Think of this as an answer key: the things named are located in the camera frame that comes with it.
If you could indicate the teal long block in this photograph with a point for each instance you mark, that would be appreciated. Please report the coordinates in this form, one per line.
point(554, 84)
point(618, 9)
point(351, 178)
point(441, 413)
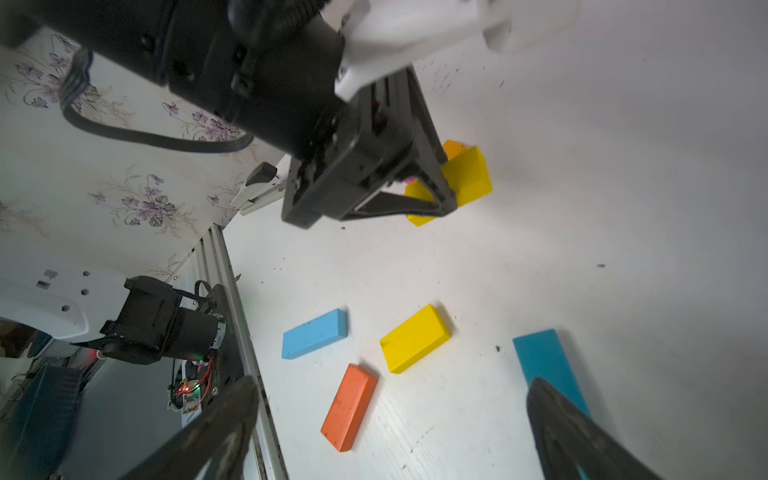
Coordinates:
point(541, 354)

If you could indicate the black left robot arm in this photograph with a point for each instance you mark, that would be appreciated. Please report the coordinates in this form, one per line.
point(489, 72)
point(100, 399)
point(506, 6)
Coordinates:
point(269, 68)

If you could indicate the orange-red block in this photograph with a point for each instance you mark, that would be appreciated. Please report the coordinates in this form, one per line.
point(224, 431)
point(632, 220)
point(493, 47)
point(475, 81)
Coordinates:
point(348, 409)

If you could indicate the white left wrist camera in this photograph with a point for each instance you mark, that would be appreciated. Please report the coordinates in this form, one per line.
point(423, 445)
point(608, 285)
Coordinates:
point(383, 37)

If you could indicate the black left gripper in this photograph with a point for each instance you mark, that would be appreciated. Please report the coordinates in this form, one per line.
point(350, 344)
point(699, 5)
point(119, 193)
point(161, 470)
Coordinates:
point(371, 144)

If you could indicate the orange-yellow long block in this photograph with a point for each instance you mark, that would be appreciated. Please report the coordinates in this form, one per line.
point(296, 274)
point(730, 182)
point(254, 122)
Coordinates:
point(454, 148)

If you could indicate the yellow block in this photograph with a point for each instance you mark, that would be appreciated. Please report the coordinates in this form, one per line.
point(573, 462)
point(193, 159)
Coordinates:
point(414, 339)
point(468, 177)

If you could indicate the aluminium front rail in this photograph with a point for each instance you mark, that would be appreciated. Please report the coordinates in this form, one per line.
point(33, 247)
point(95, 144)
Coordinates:
point(212, 258)

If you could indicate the light blue long block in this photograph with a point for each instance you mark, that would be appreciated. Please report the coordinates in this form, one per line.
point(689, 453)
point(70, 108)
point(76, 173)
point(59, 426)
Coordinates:
point(315, 334)

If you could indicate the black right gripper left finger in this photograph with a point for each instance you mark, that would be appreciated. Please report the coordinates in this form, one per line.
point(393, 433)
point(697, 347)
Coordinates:
point(212, 446)

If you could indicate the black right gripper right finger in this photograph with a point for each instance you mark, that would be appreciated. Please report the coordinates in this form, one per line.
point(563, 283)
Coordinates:
point(570, 445)

